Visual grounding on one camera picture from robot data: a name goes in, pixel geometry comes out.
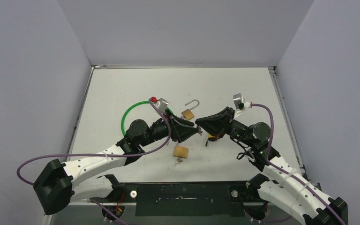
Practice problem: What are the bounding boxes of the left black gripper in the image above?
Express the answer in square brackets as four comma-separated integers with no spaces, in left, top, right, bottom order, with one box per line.
[140,109,198,147]

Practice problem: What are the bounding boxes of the brass padlock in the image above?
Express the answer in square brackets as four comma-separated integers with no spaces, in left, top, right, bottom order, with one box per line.
[172,145,189,158]
[180,99,200,120]

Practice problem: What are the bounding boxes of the green cable lock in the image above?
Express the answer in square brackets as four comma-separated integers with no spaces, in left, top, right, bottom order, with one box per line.
[120,100,173,135]

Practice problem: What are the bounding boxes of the yellow black padlock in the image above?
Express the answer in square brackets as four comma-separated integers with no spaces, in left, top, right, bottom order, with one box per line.
[205,134,219,147]

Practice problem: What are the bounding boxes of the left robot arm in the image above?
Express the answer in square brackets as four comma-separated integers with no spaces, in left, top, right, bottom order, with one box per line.
[33,114,201,215]

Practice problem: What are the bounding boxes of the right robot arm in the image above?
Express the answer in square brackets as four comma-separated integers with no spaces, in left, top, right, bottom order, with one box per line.
[195,103,348,225]

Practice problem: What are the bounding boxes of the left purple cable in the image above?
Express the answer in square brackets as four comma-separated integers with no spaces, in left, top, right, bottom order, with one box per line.
[16,97,172,186]

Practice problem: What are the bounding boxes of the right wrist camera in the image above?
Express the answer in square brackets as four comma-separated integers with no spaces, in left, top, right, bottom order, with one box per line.
[233,93,252,119]

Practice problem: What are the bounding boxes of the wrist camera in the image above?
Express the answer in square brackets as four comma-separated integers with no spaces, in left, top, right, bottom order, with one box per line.
[233,93,252,119]
[151,97,168,113]

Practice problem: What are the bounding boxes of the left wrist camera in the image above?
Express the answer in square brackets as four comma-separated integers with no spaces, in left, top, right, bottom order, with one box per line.
[151,97,168,113]

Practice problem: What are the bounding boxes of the black base frame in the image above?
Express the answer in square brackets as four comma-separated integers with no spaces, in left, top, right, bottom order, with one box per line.
[88,173,293,225]

